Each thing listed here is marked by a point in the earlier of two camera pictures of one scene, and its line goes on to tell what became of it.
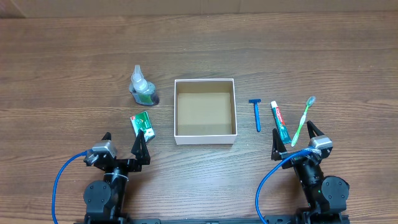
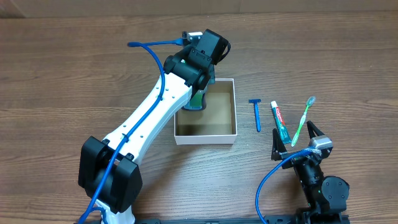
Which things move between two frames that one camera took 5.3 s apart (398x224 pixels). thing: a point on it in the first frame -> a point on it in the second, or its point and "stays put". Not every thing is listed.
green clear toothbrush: x=311 y=101 stays put
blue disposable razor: x=255 y=101 stays put
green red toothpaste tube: x=281 y=123 stays put
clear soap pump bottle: x=143 y=92 -> x=198 y=102
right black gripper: x=297 y=158 stays put
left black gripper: x=123 y=162 -> x=208 y=78
